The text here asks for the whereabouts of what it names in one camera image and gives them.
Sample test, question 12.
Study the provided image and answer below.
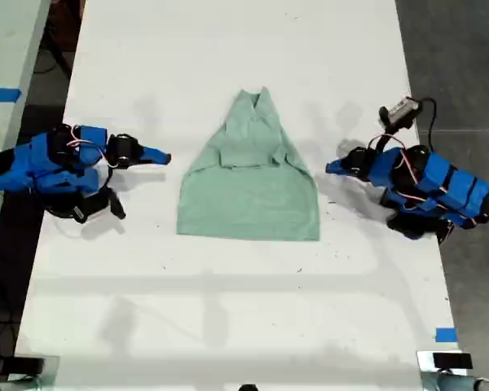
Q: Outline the pale green t-shirt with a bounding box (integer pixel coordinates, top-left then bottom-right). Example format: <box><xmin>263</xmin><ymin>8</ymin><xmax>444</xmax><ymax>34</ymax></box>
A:
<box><xmin>175</xmin><ymin>86</ymin><xmax>322</xmax><ymax>242</ymax></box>

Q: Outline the pale side table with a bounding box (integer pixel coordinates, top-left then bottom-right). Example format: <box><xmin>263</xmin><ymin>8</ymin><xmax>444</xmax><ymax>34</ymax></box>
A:
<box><xmin>0</xmin><ymin>0</ymin><xmax>52</xmax><ymax>256</ymax></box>

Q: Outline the short blue tape strip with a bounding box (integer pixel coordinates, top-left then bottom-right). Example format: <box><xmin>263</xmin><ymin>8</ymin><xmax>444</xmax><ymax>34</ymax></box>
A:
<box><xmin>434</xmin><ymin>327</ymin><xmax>459</xmax><ymax>344</ymax></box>

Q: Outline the small black box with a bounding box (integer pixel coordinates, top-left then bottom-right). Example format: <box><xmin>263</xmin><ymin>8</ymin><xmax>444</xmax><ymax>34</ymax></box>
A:
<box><xmin>2</xmin><ymin>354</ymin><xmax>46</xmax><ymax>376</ymax></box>
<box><xmin>432</xmin><ymin>352</ymin><xmax>474</xmax><ymax>371</ymax></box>

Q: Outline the grey pipe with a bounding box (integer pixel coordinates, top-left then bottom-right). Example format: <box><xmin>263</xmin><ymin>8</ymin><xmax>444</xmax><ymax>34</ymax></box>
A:
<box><xmin>420</xmin><ymin>369</ymin><xmax>489</xmax><ymax>391</ymax></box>

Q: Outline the black camera stalk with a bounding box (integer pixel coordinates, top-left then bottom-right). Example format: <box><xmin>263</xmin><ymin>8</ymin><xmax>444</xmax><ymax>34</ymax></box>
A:
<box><xmin>99</xmin><ymin>168</ymin><xmax>116</xmax><ymax>195</ymax></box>
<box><xmin>373</xmin><ymin>129</ymin><xmax>397</xmax><ymax>151</ymax></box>

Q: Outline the black camera cable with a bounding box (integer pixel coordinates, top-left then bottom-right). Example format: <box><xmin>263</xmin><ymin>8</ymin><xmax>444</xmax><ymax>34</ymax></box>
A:
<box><xmin>418</xmin><ymin>96</ymin><xmax>438</xmax><ymax>150</ymax></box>

